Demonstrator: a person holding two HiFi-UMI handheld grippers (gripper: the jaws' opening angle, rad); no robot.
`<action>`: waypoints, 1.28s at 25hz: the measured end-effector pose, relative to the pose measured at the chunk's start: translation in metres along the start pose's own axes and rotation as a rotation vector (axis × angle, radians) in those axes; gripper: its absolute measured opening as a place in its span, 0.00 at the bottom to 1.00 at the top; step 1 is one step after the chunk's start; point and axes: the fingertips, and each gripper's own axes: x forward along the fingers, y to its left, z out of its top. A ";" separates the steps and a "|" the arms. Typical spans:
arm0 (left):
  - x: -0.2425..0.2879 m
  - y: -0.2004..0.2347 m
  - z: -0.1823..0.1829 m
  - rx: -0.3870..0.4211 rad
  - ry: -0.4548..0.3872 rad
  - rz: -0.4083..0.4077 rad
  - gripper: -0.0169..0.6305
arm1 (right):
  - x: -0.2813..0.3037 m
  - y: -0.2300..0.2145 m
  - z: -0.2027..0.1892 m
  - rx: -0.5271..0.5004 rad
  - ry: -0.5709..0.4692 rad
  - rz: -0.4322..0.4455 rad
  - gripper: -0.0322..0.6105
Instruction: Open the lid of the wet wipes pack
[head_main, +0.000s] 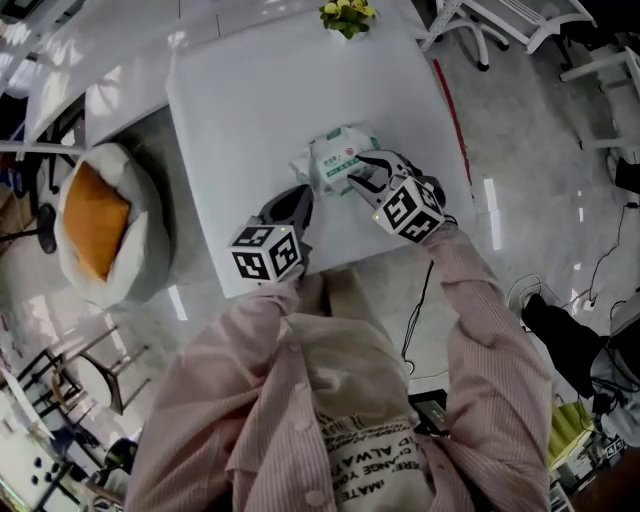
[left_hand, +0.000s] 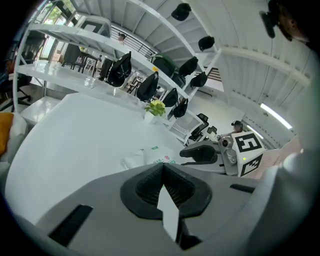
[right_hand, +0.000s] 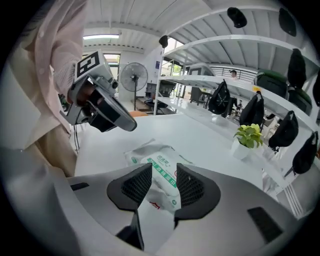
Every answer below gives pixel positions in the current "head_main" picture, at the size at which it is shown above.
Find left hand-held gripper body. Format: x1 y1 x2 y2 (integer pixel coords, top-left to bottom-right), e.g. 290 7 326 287
228 202 314 284

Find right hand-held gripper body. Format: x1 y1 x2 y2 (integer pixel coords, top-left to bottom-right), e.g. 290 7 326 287
372 152 447 245

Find white plastic packet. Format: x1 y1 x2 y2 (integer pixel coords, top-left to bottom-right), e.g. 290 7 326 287
289 122 384 199

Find person's left forearm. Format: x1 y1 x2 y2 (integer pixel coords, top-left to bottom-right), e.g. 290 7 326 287
199 272 311 361

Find person's right forearm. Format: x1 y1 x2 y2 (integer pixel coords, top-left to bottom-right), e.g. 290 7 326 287
417 222 506 351

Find red floor tape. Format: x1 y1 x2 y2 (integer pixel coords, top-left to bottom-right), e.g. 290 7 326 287
432 58 475 187

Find potted yellow-green plant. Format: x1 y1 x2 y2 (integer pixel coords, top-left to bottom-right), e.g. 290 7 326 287
319 0 379 40

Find person's torso in striped shirt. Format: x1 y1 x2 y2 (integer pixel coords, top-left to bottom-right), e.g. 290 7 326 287
124 269 556 512

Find orange cushion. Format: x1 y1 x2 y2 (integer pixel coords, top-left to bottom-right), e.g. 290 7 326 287
62 162 132 282

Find white office chair base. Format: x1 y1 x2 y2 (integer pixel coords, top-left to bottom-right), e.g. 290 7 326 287
434 0 596 71

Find black waist battery pack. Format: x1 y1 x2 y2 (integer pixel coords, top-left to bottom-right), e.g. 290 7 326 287
407 388 450 437

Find round white metal leg stool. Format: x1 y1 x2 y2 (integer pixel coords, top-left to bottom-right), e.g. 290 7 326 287
62 324 151 416

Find black round stand base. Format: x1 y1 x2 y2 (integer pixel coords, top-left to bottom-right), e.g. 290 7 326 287
0 202 59 256

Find yellow-green rolls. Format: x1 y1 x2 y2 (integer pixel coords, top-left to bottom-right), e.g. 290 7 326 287
547 403 594 469

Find black cable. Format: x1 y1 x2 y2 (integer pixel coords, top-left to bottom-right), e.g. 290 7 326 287
401 257 435 374

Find white metal desk frame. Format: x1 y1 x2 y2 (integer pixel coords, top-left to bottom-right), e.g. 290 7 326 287
558 45 640 151

